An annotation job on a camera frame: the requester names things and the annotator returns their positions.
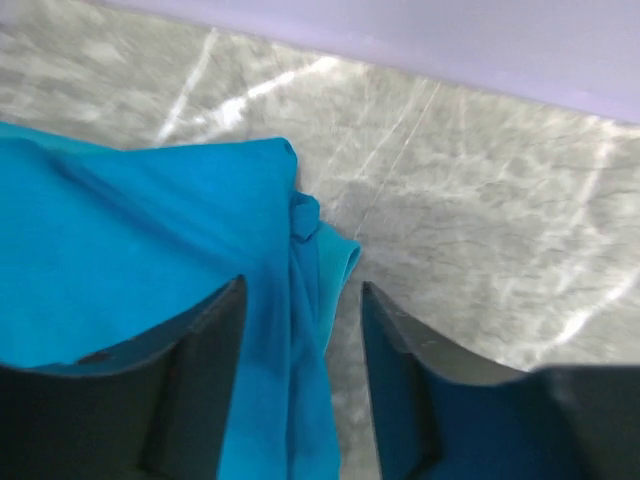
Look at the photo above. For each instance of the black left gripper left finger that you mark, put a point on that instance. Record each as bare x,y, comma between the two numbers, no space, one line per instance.
152,407

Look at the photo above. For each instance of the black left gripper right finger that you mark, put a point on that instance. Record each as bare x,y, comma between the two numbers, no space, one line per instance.
441,411

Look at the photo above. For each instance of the blue polo t-shirt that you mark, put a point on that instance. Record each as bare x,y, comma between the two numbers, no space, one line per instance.
99,245

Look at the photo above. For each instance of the folded teal t-shirt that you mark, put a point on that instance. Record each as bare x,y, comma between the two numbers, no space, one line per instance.
338,257

